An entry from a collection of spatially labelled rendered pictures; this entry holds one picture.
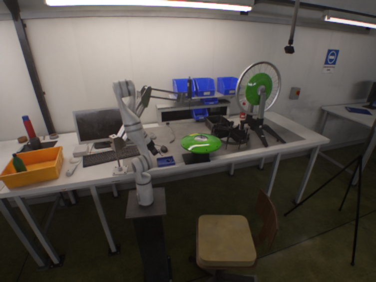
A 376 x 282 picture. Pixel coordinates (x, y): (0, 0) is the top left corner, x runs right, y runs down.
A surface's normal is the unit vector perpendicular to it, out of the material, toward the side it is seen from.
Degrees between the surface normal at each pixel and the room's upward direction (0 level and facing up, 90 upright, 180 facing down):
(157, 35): 90
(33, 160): 86
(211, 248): 0
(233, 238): 0
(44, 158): 86
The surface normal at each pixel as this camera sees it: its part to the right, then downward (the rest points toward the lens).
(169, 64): 0.28, 0.44
